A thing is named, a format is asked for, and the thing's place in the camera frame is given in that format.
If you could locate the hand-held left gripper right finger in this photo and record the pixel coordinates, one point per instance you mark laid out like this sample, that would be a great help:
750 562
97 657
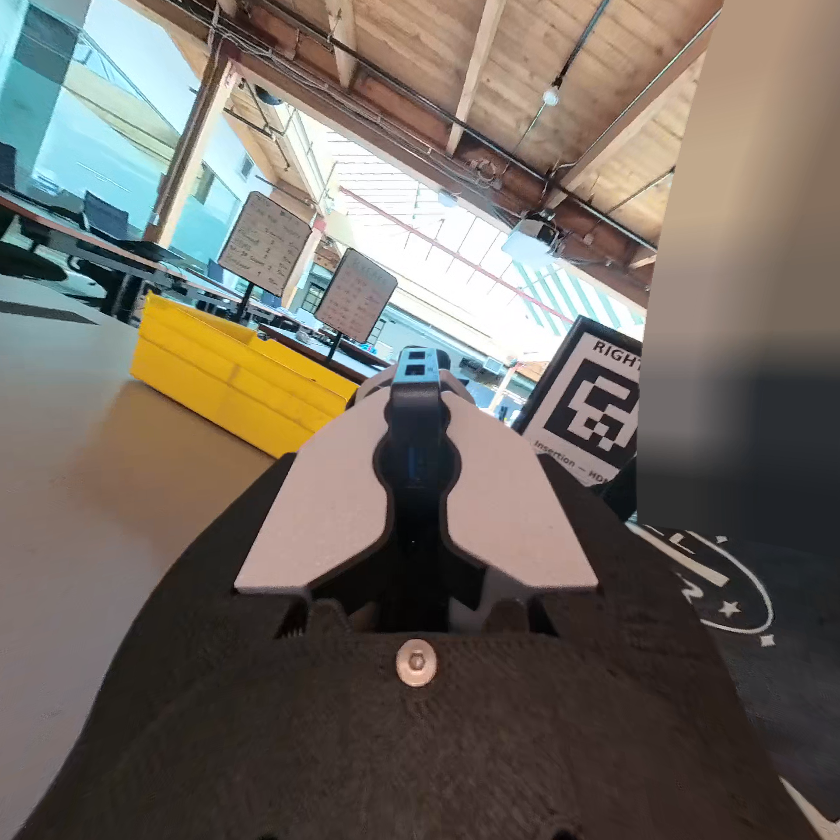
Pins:
512 512

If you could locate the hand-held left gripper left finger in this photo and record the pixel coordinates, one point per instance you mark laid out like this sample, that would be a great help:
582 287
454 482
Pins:
315 512

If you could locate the black usb hub adapter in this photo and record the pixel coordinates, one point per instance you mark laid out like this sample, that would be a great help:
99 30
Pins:
413 407

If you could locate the yellow plastic bin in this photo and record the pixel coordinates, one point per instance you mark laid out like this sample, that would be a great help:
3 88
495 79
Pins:
216 367

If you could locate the wooden office desk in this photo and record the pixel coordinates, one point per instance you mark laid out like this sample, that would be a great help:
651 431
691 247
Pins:
98 246
315 344

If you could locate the whiteboard on stand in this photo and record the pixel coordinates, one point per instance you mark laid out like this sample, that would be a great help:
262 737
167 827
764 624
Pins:
358 295
266 243

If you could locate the person's black printed t-shirt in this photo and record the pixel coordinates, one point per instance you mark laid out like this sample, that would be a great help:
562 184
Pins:
787 689

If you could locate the white ceiling projector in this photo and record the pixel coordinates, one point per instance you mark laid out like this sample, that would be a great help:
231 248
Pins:
533 239

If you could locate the black office chair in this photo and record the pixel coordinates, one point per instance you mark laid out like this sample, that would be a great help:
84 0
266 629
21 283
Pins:
108 213

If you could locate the ceiling spotlight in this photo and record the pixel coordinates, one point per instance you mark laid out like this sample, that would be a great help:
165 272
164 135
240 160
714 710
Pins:
550 97

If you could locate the black dome ceiling camera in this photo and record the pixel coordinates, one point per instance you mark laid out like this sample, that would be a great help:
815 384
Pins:
269 95

